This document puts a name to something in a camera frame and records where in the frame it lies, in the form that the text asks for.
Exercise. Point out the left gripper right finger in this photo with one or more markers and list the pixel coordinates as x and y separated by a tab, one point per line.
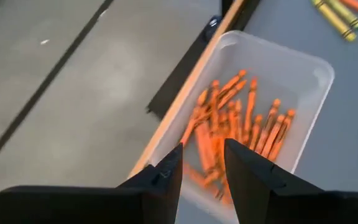
291	202

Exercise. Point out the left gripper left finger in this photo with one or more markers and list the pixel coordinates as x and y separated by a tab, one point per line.
89	205

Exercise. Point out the clear plastic bin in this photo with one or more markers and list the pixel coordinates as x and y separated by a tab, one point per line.
275	62

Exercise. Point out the black table clamp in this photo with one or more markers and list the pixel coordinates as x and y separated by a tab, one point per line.
213	28

